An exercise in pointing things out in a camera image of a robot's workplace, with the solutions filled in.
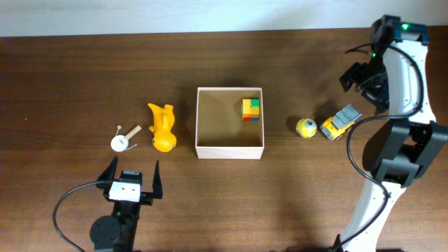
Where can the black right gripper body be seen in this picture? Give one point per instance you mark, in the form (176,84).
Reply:
(372,83)

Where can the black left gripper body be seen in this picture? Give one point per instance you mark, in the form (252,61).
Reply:
(146,197)

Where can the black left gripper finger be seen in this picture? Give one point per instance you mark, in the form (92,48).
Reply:
(109,173)
(157,183)

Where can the yellow grey toy truck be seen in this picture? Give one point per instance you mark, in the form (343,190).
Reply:
(334,127)

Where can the multicoloured puzzle cube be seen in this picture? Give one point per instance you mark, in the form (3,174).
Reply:
(250,109)

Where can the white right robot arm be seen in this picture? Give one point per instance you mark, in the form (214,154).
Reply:
(404,147)

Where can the orange rubber animal toy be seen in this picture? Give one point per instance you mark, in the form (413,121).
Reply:
(163,120)

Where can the yellow one-eyed ball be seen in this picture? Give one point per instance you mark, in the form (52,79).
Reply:
(306,128)

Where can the pink cardboard box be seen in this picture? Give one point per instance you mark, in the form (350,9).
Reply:
(221,132)

